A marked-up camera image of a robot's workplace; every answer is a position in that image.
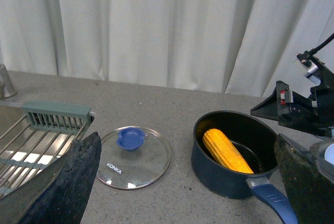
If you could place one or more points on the yellow corn cob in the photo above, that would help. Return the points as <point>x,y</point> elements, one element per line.
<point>224,152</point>

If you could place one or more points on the glass lid with blue knob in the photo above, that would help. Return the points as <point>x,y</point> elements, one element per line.
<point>133,157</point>

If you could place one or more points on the green metal sink drying rack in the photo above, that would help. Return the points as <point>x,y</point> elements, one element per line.
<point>56,117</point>

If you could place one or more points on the steel faucet base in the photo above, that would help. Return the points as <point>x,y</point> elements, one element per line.
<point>7,87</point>

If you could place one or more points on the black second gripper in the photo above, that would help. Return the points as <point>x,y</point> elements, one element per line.
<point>306,175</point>

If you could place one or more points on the dark blue saucepan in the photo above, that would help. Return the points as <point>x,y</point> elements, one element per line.
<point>255,141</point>

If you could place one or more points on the white curtain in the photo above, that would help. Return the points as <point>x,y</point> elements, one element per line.
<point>231,46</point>

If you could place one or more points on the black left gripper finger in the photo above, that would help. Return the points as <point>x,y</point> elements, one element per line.
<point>60,193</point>

